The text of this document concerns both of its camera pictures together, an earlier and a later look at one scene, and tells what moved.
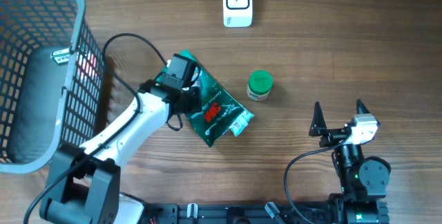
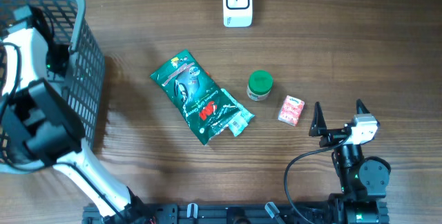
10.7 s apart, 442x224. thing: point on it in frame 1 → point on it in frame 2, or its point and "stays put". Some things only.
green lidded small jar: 260,83 stays put
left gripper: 195,95 → 59,73
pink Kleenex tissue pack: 86,66 → 291,110
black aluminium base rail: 173,213 stays put
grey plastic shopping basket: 52,75 stays put
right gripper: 332,135 stays put
